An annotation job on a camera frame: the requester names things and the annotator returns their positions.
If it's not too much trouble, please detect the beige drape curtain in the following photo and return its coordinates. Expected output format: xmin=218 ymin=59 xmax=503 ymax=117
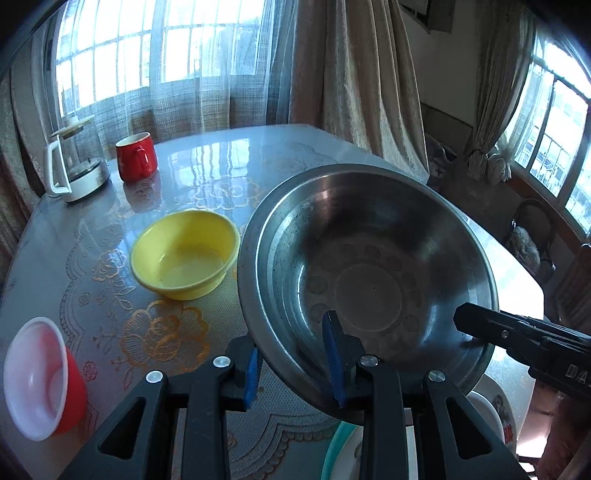
xmin=290 ymin=1 xmax=430 ymax=183

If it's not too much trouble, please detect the sheer window curtain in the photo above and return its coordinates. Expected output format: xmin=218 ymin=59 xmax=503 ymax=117
xmin=51 ymin=1 xmax=297 ymax=155

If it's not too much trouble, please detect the glass kettle white handle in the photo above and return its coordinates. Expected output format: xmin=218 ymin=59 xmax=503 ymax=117
xmin=44 ymin=115 xmax=110 ymax=203

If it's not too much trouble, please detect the large floral white plate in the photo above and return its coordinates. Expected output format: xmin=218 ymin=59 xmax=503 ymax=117
xmin=467 ymin=375 xmax=517 ymax=456

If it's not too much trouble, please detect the right beige curtain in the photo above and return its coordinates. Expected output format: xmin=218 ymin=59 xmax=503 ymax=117
xmin=465 ymin=1 xmax=536 ymax=180

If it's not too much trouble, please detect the red bowl white inside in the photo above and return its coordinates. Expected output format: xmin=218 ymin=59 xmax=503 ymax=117
xmin=3 ymin=317 xmax=87 ymax=442

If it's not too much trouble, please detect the red mug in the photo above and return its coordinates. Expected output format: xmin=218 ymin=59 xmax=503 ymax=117
xmin=115 ymin=132 xmax=158 ymax=183

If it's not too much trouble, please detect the large stainless steel bowl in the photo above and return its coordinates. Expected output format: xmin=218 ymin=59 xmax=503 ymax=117
xmin=238 ymin=164 xmax=499 ymax=417

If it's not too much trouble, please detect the yellow plastic bowl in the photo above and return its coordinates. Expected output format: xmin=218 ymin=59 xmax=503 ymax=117
xmin=130 ymin=210 xmax=240 ymax=301

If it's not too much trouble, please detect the dark chair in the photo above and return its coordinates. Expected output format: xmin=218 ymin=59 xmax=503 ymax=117
xmin=504 ymin=199 xmax=557 ymax=286

